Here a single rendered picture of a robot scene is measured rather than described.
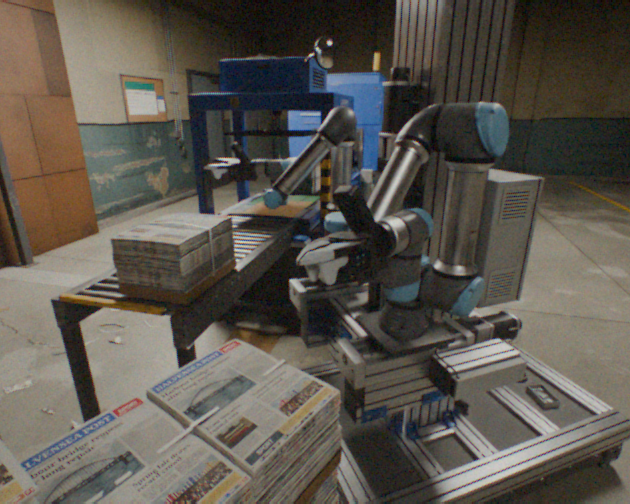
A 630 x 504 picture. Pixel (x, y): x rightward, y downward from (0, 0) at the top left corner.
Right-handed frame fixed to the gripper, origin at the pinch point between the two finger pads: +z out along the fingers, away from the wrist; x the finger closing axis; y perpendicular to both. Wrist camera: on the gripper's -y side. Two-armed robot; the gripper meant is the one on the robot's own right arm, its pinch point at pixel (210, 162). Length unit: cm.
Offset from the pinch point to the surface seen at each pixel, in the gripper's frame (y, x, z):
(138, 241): 15, -47, 12
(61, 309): 41, -53, 44
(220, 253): 29.0, -27.8, -9.4
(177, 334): 42, -62, -3
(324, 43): -45, 78, -44
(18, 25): -66, 245, 262
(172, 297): 34, -52, 1
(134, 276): 28, -48, 16
